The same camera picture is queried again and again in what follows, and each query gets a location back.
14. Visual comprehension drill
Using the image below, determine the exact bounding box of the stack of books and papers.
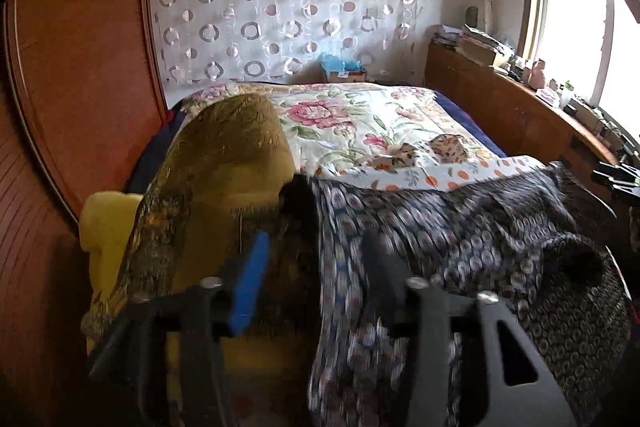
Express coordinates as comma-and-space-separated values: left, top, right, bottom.
432, 23, 516, 68

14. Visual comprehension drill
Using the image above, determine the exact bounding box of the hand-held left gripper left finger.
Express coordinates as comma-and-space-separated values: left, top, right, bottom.
87, 231, 273, 427

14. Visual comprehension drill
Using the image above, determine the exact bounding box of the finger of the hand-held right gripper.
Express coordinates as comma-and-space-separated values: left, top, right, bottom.
591, 161, 640, 198

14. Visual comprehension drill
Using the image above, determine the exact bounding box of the circle-patterned sheer curtain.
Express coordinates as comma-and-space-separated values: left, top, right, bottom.
150, 0, 432, 86

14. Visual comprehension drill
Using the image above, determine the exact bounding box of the orange-print bed sheet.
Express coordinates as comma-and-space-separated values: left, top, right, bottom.
310, 134, 547, 194

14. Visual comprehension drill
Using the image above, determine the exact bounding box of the pink figurine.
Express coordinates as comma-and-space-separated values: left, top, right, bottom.
530, 61, 549, 90

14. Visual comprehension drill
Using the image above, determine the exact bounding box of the navy circle-patterned garment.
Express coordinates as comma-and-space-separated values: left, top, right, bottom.
280, 162, 633, 427

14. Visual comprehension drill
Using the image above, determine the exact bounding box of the navy blanket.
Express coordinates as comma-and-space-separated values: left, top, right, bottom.
434, 89, 509, 158

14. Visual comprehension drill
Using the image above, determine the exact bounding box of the window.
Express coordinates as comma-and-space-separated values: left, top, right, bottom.
520, 0, 640, 158

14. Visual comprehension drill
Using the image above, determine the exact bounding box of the golden brocade cloth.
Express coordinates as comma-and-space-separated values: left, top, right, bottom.
82, 97, 321, 427

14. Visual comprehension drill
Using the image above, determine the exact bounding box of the wooden cabinet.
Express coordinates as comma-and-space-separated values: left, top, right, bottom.
425, 42, 640, 220

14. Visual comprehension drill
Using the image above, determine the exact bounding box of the cardboard box with blue bag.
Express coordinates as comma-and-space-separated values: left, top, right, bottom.
320, 52, 369, 84

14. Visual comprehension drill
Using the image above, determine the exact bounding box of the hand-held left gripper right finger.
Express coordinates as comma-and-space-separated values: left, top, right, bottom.
361, 232, 577, 427

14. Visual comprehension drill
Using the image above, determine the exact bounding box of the floral quilt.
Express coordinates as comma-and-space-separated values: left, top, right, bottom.
182, 82, 507, 180

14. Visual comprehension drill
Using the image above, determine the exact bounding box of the yellow pillow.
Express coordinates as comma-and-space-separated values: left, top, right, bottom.
80, 191, 147, 358

